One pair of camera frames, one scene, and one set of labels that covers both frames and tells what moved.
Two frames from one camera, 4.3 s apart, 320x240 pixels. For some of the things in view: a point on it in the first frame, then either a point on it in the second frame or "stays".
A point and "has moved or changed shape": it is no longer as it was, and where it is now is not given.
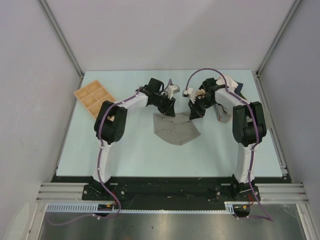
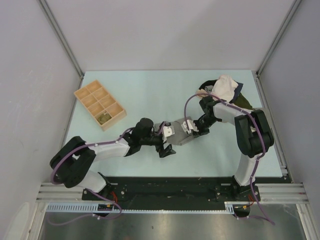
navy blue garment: (238, 89) stays
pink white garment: (231, 85) stays
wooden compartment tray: (93, 96) stays
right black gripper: (196, 112) -> (200, 132)
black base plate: (171, 193) stays
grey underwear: (177, 128) has moved or changed shape
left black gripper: (168, 109) -> (163, 152)
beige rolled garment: (200, 92) stays
